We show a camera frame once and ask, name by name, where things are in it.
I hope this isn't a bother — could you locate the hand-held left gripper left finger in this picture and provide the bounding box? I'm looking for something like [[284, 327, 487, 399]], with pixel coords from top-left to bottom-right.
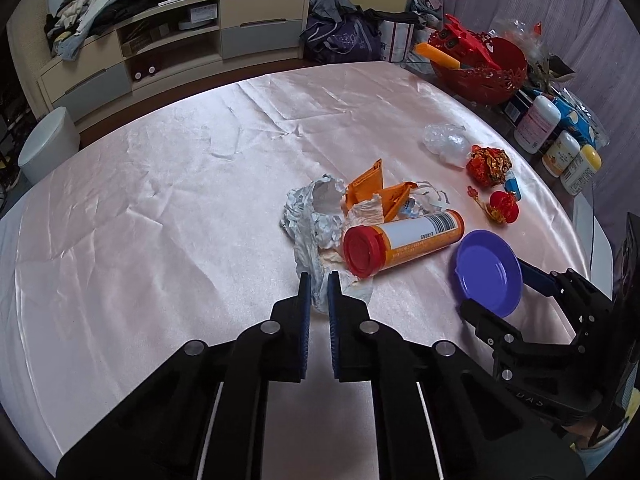
[[56, 272, 312, 480]]

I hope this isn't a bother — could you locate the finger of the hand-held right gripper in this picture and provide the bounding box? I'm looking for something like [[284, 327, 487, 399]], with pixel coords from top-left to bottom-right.
[[460, 300, 583, 386], [516, 257, 616, 345]]

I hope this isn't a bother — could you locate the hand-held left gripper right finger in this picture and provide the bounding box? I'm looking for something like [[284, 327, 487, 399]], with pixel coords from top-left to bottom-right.
[[327, 270, 586, 480]]

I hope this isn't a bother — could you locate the purple plastic plate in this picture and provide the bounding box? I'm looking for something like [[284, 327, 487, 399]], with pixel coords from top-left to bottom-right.
[[454, 230, 523, 318]]

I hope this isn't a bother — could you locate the small red lantern ornament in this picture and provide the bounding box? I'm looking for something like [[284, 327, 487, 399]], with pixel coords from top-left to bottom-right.
[[467, 185, 521, 226]]

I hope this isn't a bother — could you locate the silver white paper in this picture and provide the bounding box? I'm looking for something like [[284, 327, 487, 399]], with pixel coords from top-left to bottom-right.
[[278, 174, 376, 316]]

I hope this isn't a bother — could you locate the orange canister with red lid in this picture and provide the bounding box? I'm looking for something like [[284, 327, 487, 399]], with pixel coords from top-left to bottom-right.
[[343, 209, 466, 279]]

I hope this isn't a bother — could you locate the white tissue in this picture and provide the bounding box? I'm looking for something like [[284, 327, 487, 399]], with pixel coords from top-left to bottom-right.
[[346, 197, 385, 231]]

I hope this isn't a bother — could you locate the red gold wrapper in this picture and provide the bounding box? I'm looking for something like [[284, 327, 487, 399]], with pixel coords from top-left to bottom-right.
[[466, 145, 513, 188]]

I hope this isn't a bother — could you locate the torn orange carton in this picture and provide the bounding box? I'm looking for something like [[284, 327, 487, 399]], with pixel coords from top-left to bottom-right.
[[345, 158, 418, 223]]

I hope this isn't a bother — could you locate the clear plastic bag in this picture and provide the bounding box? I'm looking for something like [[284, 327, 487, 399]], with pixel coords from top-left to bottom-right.
[[421, 123, 473, 168]]

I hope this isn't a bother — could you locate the white plastic stool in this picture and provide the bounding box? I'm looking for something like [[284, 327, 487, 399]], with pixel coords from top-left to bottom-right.
[[570, 195, 615, 301]]

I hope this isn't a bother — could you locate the yellow-capped white bottle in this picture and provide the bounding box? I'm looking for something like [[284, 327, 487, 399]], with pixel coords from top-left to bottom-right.
[[560, 145, 603, 196]]

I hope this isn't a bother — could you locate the white-capped yellow label bottle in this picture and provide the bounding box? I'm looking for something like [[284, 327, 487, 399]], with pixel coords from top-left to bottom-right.
[[541, 131, 581, 178]]

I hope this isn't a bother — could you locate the white bottle pink label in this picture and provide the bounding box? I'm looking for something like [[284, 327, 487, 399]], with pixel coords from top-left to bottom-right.
[[514, 96, 560, 155]]

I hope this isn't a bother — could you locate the blue oval tin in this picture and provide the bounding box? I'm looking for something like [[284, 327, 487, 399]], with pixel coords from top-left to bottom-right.
[[550, 95, 603, 147]]

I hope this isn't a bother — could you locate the dark blue box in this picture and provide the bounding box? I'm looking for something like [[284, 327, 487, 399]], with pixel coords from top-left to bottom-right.
[[501, 87, 543, 122]]

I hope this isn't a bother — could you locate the red openwork basket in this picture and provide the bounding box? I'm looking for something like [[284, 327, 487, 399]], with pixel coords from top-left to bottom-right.
[[429, 35, 529, 106]]

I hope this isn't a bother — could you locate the heap of snack bags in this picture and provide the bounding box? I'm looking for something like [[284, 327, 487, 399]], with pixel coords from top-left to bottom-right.
[[492, 16, 576, 93]]

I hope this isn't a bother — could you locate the orange foam stick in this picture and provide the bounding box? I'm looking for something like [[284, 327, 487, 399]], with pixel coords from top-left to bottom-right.
[[415, 42, 461, 70]]

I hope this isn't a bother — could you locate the red plastic toy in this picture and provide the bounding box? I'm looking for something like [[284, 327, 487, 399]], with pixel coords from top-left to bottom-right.
[[430, 14, 501, 71]]

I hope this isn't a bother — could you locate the white bag black trim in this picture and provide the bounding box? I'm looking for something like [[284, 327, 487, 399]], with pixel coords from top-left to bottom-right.
[[367, 9, 421, 63]]

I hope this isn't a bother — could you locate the purple fabric bag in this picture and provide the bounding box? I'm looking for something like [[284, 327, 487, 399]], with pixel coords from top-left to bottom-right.
[[300, 12, 383, 63]]

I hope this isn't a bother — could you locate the white round bin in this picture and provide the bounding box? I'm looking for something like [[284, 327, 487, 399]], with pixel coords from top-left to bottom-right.
[[17, 106, 81, 184]]

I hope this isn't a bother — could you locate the beige TV cabinet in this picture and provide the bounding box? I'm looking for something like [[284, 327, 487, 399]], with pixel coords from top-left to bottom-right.
[[37, 0, 312, 133]]

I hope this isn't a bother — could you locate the grey clothes heap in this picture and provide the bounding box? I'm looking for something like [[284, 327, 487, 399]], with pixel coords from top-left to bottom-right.
[[305, 0, 363, 26]]

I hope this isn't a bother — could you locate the white labelled box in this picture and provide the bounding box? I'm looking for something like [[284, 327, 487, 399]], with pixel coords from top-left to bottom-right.
[[187, 4, 220, 23]]

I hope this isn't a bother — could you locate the pile of clothes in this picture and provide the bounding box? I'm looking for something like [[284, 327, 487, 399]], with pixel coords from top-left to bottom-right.
[[45, 0, 211, 61]]

